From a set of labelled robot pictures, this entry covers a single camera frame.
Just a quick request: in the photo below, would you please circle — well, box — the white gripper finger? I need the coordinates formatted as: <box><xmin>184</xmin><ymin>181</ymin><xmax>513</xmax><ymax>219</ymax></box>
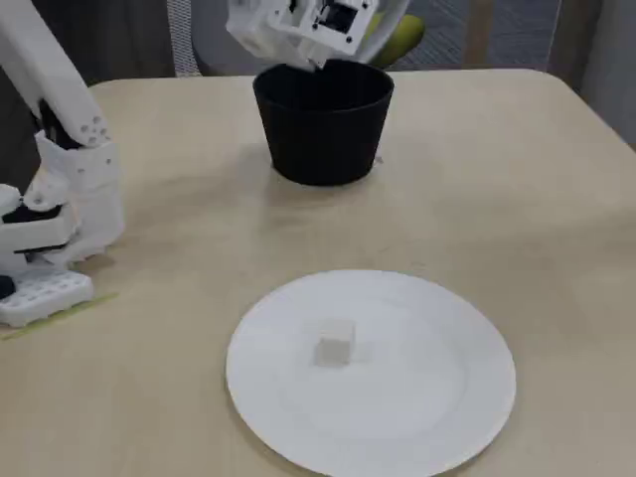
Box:
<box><xmin>290</xmin><ymin>39</ymin><xmax>329</xmax><ymax>72</ymax></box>

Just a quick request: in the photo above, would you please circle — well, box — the wrist camera on white mount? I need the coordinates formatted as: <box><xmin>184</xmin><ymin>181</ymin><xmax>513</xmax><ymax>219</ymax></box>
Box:
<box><xmin>267</xmin><ymin>0</ymin><xmax>379</xmax><ymax>57</ymax></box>

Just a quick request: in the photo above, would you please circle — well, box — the white paper plate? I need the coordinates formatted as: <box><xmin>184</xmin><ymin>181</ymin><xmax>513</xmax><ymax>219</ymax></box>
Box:
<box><xmin>226</xmin><ymin>269</ymin><xmax>518</xmax><ymax>477</ymax></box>

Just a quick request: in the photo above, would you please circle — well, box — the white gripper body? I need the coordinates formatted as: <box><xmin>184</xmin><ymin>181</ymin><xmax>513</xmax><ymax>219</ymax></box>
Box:
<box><xmin>226</xmin><ymin>0</ymin><xmax>319</xmax><ymax>66</ymax></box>

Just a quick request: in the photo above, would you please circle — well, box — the white and green chair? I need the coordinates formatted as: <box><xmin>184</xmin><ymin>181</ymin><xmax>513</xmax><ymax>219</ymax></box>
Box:
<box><xmin>168</xmin><ymin>0</ymin><xmax>428</xmax><ymax>79</ymax></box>

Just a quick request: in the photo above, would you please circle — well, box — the white cube block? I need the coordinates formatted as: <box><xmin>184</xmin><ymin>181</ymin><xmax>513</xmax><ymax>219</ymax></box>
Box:
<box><xmin>312</xmin><ymin>320</ymin><xmax>358</xmax><ymax>370</ymax></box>

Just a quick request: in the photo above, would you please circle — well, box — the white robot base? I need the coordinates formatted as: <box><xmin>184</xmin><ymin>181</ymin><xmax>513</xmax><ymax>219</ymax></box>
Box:
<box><xmin>0</xmin><ymin>270</ymin><xmax>95</xmax><ymax>328</ymax></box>

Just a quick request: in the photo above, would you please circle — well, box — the black pot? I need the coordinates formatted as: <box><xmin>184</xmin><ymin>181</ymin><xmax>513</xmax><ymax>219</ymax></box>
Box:
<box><xmin>251</xmin><ymin>59</ymin><xmax>397</xmax><ymax>188</ymax></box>

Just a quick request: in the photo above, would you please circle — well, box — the yellow green tape strip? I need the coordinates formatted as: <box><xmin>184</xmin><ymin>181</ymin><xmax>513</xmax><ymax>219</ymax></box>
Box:
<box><xmin>0</xmin><ymin>292</ymin><xmax>120</xmax><ymax>342</ymax></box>

